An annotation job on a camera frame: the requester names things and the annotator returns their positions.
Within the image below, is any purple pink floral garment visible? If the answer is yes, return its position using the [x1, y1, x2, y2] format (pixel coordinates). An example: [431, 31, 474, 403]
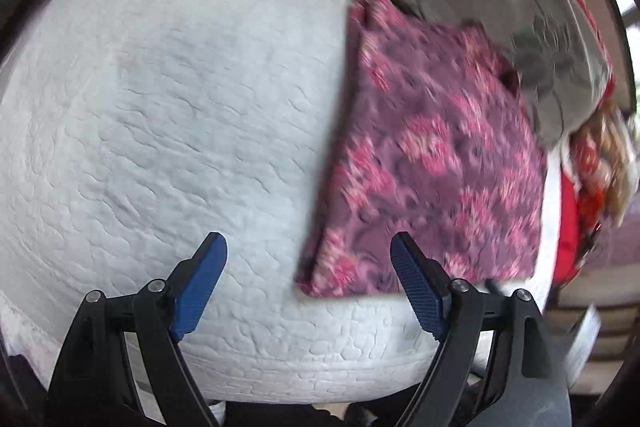
[299, 0, 547, 298]

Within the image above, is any red blanket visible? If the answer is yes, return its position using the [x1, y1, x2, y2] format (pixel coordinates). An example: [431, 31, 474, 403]
[552, 172, 580, 286]

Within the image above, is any white quilted bed cover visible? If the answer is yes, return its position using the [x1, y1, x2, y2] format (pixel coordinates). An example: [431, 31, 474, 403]
[1, 0, 437, 404]

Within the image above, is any doll in plastic bag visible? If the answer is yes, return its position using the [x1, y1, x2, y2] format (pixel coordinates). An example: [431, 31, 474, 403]
[568, 100, 639, 258]

